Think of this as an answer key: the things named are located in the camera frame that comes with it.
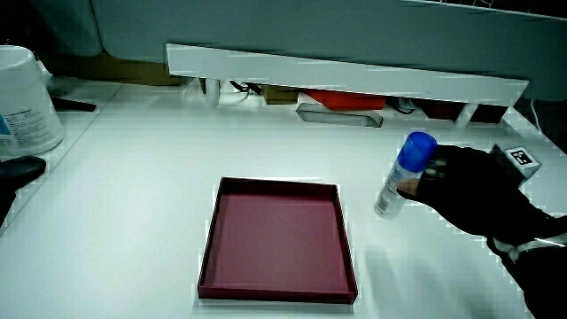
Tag person's right hand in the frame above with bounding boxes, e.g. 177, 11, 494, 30
396, 144, 567, 247

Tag blue-capped white glue bottle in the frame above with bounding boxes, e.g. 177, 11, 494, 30
373, 130, 439, 221

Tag person's right forearm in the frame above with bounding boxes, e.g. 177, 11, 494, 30
485, 234, 567, 319

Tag grey desk partition panel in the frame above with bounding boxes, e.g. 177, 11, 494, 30
29, 0, 567, 102

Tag white desk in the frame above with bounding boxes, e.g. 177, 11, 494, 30
0, 79, 567, 319

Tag orange-red flat box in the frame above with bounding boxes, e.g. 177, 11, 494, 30
303, 89, 387, 112

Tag white monitor riser shelf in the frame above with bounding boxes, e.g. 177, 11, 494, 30
165, 43, 531, 128

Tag dark red shallow tray box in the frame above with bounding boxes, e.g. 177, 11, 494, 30
197, 176, 359, 306

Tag small brown box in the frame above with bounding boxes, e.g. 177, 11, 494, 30
260, 84, 299, 106

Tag black rounded device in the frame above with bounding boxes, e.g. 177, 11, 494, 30
0, 155, 48, 227

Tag white plastic tub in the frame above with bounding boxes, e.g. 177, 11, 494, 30
0, 44, 66, 157

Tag white cable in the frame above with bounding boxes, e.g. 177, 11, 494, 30
530, 98, 543, 132

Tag silver rectangular frame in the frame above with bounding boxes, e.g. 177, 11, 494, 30
295, 102, 384, 129

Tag black cable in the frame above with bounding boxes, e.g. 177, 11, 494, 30
228, 80, 264, 96

